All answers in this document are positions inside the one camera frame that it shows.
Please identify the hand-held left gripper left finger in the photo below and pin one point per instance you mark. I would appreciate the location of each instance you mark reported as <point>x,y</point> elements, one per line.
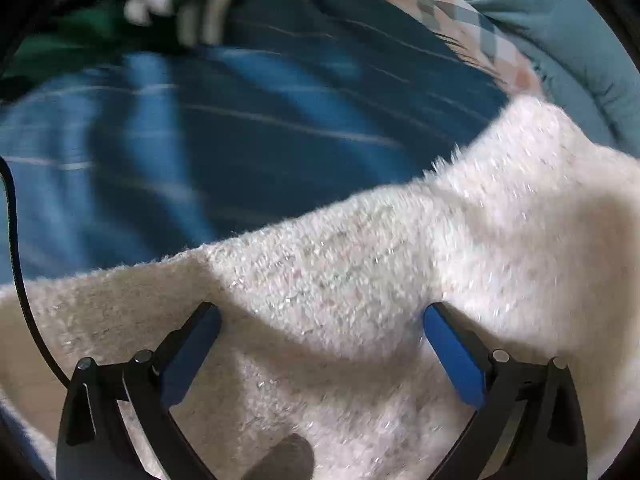
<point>187,355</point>

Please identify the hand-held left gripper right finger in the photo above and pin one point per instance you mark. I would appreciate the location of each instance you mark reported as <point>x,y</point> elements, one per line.
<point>455,355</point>

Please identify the blue striped bed sheet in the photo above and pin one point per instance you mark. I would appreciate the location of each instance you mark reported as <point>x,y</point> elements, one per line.
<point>250,160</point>

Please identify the light blue duvet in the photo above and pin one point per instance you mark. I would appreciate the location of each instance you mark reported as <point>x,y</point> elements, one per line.
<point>550,35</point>

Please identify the plaid blanket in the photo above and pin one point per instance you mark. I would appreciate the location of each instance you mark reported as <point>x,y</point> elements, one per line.
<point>450,15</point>

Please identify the green garment with white stripes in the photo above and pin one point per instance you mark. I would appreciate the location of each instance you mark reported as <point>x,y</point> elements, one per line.
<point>75,25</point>

